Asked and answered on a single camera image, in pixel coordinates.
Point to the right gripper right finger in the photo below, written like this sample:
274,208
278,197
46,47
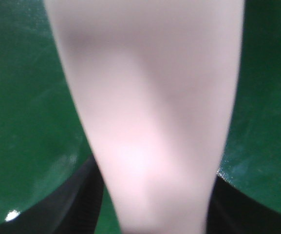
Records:
232,212

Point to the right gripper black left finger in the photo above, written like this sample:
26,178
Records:
73,208

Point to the pink hand brush black bristles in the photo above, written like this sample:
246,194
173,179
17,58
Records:
153,82

